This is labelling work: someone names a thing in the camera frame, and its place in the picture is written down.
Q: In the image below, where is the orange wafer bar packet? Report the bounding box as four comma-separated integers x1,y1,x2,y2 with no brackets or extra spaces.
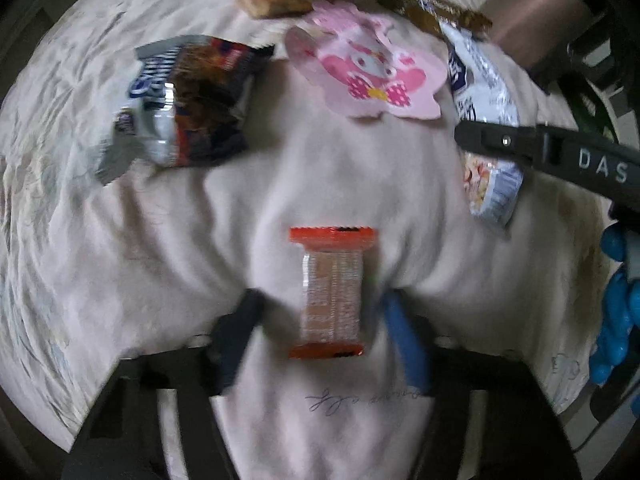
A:
288,226,378,360

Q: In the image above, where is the blue gloved hand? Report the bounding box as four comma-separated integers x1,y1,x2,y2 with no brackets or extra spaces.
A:
589,221,639,422

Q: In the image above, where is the white blue cereal snack packet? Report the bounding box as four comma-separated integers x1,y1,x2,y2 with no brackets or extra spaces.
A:
438,22,525,233

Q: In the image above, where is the blue white cookie packet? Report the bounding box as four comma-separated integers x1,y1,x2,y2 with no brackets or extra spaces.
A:
96,35,276,185

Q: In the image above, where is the copper metal bin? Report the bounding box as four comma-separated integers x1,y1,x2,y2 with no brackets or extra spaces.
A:
480,0,598,72

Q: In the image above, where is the pink cartoon character packet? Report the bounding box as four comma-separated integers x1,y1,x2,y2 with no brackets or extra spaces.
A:
283,0,447,120

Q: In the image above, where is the floral bed sheet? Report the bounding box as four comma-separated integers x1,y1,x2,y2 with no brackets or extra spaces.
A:
1,0,608,479

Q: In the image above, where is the black chair frame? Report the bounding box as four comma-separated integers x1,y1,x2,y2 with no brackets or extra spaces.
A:
531,0,640,126

